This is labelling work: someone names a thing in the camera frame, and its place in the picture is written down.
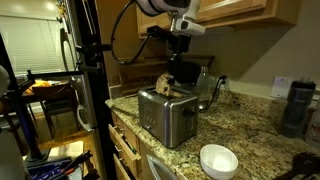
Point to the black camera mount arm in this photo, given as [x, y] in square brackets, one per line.
[56, 73]

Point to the wooden wall cabinet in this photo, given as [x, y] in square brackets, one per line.
[253, 10]

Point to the black power plug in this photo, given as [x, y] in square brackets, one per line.
[222, 79]

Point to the stainless steel two-slot toaster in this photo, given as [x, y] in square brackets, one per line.
[166, 116]

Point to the white window blinds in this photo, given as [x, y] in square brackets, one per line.
[30, 43]

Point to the clear bottle with metal cap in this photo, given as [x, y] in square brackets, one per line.
[204, 86]

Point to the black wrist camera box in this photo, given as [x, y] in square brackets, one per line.
[160, 33]

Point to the wall power outlet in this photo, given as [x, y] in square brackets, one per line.
[225, 86]

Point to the tall black frame post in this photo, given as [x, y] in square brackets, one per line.
[100, 100]

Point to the wooden drawer cabinet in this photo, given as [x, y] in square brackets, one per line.
[126, 146]

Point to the white wall switch plate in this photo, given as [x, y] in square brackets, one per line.
[280, 87]

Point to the black curved metal object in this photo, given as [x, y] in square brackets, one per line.
[303, 165]

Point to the orange fruit pile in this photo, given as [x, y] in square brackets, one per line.
[36, 85]

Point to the blue tool case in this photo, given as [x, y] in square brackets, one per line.
[46, 168]

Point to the white rounded robot joint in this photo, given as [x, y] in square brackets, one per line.
[3, 81]

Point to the wooden dining table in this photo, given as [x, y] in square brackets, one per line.
[28, 98]

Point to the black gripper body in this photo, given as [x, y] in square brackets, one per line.
[180, 50]

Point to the wooden dining chair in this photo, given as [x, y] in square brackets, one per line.
[58, 100]

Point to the wooden slatted tray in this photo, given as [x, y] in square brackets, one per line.
[143, 73]

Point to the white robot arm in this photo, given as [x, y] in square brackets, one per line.
[160, 5]

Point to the dark grey sports bottle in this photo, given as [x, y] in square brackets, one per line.
[298, 106]

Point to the black red screwdriver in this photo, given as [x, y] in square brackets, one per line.
[76, 161]

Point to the black coffee maker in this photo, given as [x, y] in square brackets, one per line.
[188, 73]

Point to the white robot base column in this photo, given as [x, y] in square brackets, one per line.
[10, 156]

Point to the white ceramic bowl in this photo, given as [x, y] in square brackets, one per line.
[218, 163]

